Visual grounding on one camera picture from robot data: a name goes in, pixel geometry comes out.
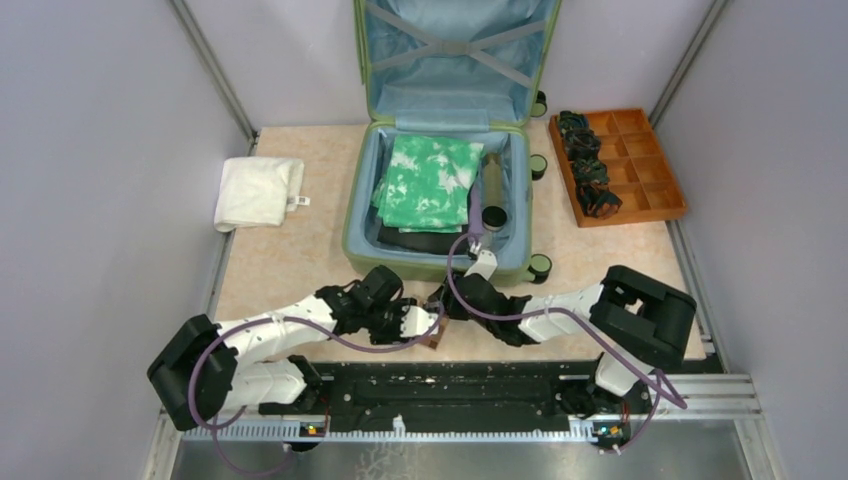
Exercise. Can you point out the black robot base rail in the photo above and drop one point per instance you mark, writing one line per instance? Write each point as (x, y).
(475, 397)

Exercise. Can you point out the suitcase wheel front right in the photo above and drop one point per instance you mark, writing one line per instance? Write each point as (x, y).
(539, 268)

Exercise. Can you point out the black garment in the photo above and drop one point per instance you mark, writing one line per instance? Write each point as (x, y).
(436, 243)

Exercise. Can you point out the eyeshadow palette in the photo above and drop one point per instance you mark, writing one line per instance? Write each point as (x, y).
(441, 322)

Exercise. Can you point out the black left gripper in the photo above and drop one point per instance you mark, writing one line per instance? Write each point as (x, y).
(380, 338)

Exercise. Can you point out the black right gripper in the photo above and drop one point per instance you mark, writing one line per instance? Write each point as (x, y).
(444, 295)

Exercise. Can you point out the white folded towel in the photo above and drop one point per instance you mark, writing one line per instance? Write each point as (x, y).
(258, 191)

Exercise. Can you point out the suitcase wheel rear right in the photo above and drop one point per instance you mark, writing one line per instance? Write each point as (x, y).
(539, 107)

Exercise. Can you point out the white slotted cable duct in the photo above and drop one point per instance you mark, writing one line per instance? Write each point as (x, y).
(313, 430)

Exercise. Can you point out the suitcase wheel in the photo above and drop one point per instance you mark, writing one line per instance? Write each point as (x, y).
(539, 107)
(539, 268)
(538, 166)

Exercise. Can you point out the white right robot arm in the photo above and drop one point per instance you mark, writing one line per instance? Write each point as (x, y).
(641, 324)

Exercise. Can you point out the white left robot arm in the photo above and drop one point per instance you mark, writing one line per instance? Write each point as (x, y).
(209, 367)

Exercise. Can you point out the purple garment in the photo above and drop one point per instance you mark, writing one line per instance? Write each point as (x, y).
(475, 222)

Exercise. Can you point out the green white patterned cloth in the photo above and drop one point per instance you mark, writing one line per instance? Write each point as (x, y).
(426, 185)

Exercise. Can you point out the suitcase wheel middle right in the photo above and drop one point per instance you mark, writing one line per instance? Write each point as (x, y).
(538, 166)

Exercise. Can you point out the orange compartment tray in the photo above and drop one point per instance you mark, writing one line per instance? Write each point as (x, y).
(639, 172)

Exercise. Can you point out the green suitcase blue lining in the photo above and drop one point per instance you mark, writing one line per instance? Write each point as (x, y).
(462, 69)

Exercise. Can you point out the gold cylindrical bottle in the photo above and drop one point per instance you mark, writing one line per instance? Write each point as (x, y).
(492, 182)

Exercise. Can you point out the dark bundle in tray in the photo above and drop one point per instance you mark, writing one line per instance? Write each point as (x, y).
(597, 201)
(581, 144)
(590, 171)
(569, 120)

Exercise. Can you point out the black round jar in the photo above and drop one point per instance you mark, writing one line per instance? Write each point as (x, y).
(494, 218)

